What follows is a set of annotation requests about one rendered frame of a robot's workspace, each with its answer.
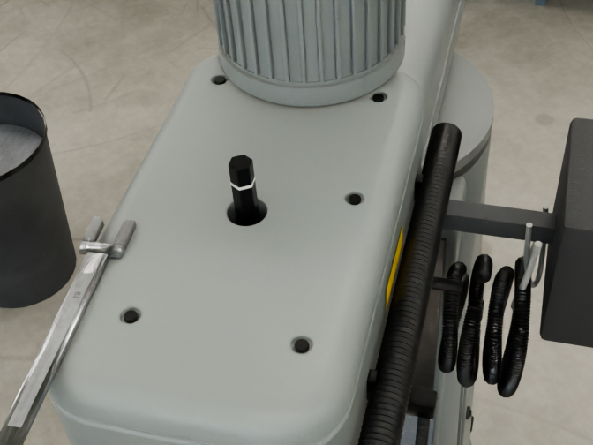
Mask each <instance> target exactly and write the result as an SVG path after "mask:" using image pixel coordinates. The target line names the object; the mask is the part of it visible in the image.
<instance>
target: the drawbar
mask: <svg viewBox="0 0 593 445"><path fill-rule="evenodd" d="M229 176H230V182H231V183H232V184H233V185H236V186H237V187H244V186H247V185H251V184H252V182H253V179H254V178H255V176H254V168H253V161H252V159H251V158H250V157H248V156H246V155H238V156H234V157H231V159H230V162H229ZM231 188H232V194H233V200H234V206H235V212H236V223H237V225H240V226H251V225H254V224H257V223H260V218H259V204H258V197H257V190H256V183H255V181H254V183H253V186H252V188H248V189H244V190H240V191H239V190H237V189H236V188H235V187H234V186H231Z"/></svg>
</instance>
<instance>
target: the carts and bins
mask: <svg viewBox="0 0 593 445"><path fill-rule="evenodd" d="M39 111H40V112H41V113H42V111H41V109H40V108H39V106H37V105H36V104H35V103H34V102H32V101H31V100H29V99H27V98H25V97H23V96H21V95H18V94H10V93H6V92H0V307H2V308H20V307H26V306H30V305H35V304H38V303H40V302H42V301H44V300H46V299H48V298H50V297H52V296H53V295H55V294H56V293H58V292H59V291H60V290H61V289H62V288H63V287H64V286H65V285H66V284H67V283H68V281H69V280H70V278H71V277H72V274H73V272H74V269H75V267H76V259H77V258H76V254H75V250H74V246H73V242H72V238H71V232H70V228H69V224H68V220H67V216H66V213H65V209H64V203H63V198H62V194H61V191H60V187H59V183H58V179H57V175H56V169H55V165H54V162H53V157H52V154H51V150H50V146H49V139H48V135H47V131H48V128H47V124H46V128H45V124H44V121H43V117H42V116H44V114H43V113H42V115H41V113H40V112H39ZM44 118H45V117H44Z"/></svg>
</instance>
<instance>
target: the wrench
mask: <svg viewBox="0 0 593 445"><path fill-rule="evenodd" d="M136 226H137V225H136V223H135V221H133V220H125V221H124V222H123V224H122V226H121V228H120V230H119V232H118V234H117V236H116V239H115V241H114V244H106V243H98V242H96V241H97V239H98V237H99V236H100V234H101V231H102V229H103V227H104V222H103V220H102V217H100V216H94V217H93V219H92V221H91V222H90V224H89V226H88V228H87V230H86V233H85V235H84V237H83V238H82V242H81V244H80V246H79V253H80V254H85V255H86V257H85V259H84V260H83V262H82V265H81V267H80V269H79V272H78V273H77V275H76V277H75V279H74V281H73V283H72V285H71V287H70V289H69V291H68V293H67V295H66V297H65V299H64V302H63V303H62V305H61V307H60V309H59V312H58V314H57V316H56V318H55V320H54V322H53V324H52V326H51V328H50V330H49V332H48V334H47V336H46V338H45V340H44V342H43V344H42V346H41V348H40V350H39V352H38V354H37V356H36V359H35V361H34V363H33V365H32V367H31V369H30V371H29V373H28V375H27V377H26V379H25V381H24V383H23V385H22V387H21V389H20V391H19V393H18V395H17V397H16V399H15V401H14V403H13V406H12V407H11V410H10V412H9V414H8V416H7V418H6V420H5V422H4V424H3V426H2V428H1V430H0V445H23V444H24V442H25V440H26V437H27V435H28V433H29V431H30V429H31V427H32V424H33V422H34V420H35V418H36V416H37V414H38V411H39V409H40V408H41V405H42V403H43V400H44V398H45V396H46V395H47V393H48V391H49V387H50V385H51V383H52V381H53V380H54V378H55V376H56V372H57V370H58V368H59V366H60V365H61V363H62V360H63V358H64V355H65V353H66V352H67V349H68V347H69V345H70V343H71V340H72V338H73V336H74V334H75V332H76V330H77V328H78V326H79V323H80V321H81V319H82V317H83V315H84V313H85V310H86V308H87V306H88V304H89V302H90V300H91V297H92V296H93V294H94V291H95V289H96V287H97V284H98V282H99V281H100V279H101V276H102V274H103V271H104V269H105V267H106V266H107V264H108V262H109V258H116V259H121V257H122V255H123V253H124V250H126V248H127V245H128V244H129V242H130V240H131V236H132V234H133V232H134V231H135V229H136Z"/></svg>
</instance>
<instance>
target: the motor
mask: <svg viewBox="0 0 593 445"><path fill-rule="evenodd" d="M213 5H214V16H215V23H216V29H217V35H218V46H219V52H220V59H221V66H222V68H223V70H224V72H225V73H226V75H227V76H228V78H229V79H230V80H231V81H232V82H233V83H234V84H235V85H236V86H237V87H239V88H240V89H242V90H244V91H245V92H246V93H248V94H251V95H253V96H255V97H258V98H259V99H262V100H265V101H268V102H273V103H277V104H281V105H288V106H297V107H317V106H326V105H332V104H336V103H341V102H346V101H350V100H353V99H356V98H357V97H360V96H362V95H364V94H368V93H370V92H371V91H372V90H374V89H376V88H378V87H380V86H381V85H383V84H384V83H385V82H387V81H388V80H389V79H390V78H391V77H392V76H393V75H394V74H395V73H396V71H397V70H398V69H399V67H400V65H401V64H402V60H403V58H404V54H405V36H406V27H405V23H406V0H213Z"/></svg>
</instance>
